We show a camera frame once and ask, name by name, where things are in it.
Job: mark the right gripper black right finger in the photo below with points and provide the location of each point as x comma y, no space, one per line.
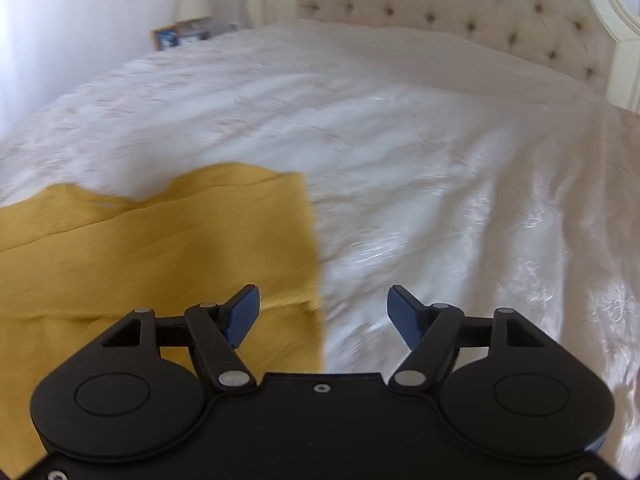
500,383

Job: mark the white floral bedspread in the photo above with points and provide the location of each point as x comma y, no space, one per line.
466,175

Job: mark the cream tufted headboard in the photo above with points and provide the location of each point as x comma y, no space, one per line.
595,41

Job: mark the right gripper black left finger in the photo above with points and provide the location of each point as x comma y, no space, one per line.
146,382

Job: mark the wooden photo frame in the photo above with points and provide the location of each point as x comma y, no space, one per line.
166,37

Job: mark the yellow knit sweater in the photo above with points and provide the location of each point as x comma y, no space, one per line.
73,262

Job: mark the white bedside lamp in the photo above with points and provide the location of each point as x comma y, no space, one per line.
193,10

